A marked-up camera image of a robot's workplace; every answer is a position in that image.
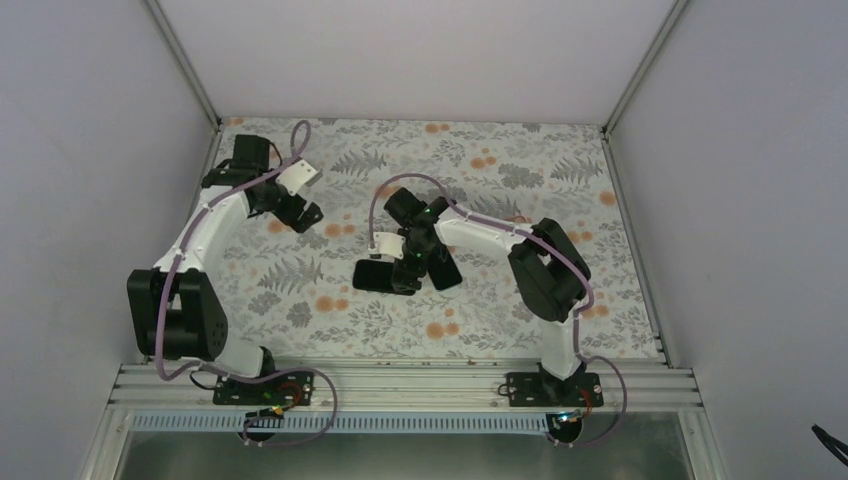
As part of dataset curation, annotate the dark green smartphone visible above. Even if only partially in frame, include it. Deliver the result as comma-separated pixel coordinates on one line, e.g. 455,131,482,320
427,246,463,291

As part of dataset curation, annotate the black phone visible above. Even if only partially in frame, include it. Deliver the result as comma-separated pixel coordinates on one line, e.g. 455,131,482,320
352,259,395,294

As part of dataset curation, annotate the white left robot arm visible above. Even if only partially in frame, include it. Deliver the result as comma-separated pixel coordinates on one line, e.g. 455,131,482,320
127,121,323,405

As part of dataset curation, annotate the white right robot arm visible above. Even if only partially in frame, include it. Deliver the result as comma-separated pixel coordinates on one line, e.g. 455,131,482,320
369,188,591,407

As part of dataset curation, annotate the floral patterned table mat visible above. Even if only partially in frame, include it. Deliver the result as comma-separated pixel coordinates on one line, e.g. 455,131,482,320
211,118,660,361

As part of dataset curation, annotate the black object at right edge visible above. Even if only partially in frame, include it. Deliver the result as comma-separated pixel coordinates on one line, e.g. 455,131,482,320
811,424,848,466

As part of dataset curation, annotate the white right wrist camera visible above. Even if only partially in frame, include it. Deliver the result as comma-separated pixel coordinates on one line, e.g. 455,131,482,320
368,232,406,259

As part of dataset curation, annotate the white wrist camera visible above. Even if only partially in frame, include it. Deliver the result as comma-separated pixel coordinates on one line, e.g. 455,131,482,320
368,232,406,259
276,159,323,196

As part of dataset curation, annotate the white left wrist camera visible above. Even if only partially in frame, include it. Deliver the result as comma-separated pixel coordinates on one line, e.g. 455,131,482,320
276,159,323,196

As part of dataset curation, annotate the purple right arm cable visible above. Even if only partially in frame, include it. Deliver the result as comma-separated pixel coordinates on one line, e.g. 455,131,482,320
368,173,629,449

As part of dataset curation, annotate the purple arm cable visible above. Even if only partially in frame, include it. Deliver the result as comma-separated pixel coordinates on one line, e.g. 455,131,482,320
154,119,339,447
368,173,629,449

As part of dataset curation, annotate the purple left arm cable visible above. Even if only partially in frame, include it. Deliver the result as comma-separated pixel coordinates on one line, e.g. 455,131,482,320
154,119,339,447

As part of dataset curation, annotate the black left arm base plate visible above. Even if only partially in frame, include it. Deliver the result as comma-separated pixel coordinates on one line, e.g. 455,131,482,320
212,371,315,407

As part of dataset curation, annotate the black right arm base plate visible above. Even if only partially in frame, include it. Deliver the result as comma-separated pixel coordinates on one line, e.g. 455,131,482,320
497,371,605,408

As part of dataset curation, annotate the aluminium mounting rail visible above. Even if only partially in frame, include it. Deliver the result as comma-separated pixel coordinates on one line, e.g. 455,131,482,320
108,362,703,413

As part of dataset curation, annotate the perforated cable duct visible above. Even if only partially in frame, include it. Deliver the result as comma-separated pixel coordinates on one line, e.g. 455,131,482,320
132,410,563,435

